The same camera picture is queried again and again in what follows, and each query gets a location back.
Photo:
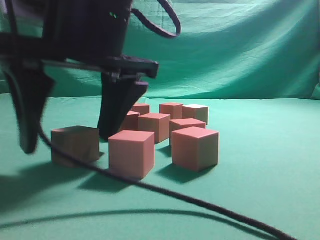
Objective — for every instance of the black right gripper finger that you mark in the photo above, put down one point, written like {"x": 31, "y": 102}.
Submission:
{"x": 29, "y": 88}
{"x": 117, "y": 99}

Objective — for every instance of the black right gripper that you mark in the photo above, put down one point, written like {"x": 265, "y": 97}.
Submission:
{"x": 82, "y": 34}

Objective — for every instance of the pink cube column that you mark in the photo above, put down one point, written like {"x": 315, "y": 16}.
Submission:
{"x": 177, "y": 124}
{"x": 141, "y": 108}
{"x": 81, "y": 142}
{"x": 132, "y": 153}
{"x": 195, "y": 148}
{"x": 158, "y": 123}
{"x": 196, "y": 111}
{"x": 130, "y": 122}
{"x": 174, "y": 109}

